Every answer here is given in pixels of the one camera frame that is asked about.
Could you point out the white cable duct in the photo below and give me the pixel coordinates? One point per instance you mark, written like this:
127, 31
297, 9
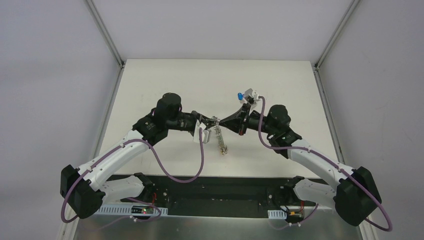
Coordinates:
277, 214
138, 210

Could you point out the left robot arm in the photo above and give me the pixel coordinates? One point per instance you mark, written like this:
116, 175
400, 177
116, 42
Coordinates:
86, 188

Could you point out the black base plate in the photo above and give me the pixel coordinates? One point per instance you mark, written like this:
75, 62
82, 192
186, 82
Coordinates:
229, 197

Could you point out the left aluminium frame post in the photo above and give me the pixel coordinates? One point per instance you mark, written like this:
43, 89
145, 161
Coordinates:
100, 24

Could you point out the left white cable duct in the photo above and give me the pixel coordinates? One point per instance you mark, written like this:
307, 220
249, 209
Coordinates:
138, 210

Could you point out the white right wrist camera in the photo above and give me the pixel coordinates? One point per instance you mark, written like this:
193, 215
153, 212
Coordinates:
251, 96

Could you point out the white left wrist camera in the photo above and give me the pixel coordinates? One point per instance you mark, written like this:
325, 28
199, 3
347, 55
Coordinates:
201, 133

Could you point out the lower blue key tag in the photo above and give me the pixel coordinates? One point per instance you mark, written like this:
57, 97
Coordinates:
240, 96

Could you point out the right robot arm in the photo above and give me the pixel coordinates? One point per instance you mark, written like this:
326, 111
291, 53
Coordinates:
351, 192

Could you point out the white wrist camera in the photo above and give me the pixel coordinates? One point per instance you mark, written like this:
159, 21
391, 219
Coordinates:
251, 96
201, 133

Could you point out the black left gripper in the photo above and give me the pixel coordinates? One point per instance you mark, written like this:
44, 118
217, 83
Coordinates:
201, 122

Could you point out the right white cable duct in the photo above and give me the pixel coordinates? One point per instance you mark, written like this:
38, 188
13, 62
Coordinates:
277, 214

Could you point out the aluminium frame post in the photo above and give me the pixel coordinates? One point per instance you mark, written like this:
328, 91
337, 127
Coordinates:
353, 4
100, 24

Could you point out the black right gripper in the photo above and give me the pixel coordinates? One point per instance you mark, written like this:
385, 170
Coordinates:
243, 120

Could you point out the right aluminium frame post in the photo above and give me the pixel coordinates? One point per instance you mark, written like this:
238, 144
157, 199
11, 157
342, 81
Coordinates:
353, 4

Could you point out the large metal keyring with keys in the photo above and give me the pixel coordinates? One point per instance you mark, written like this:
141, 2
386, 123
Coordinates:
223, 148

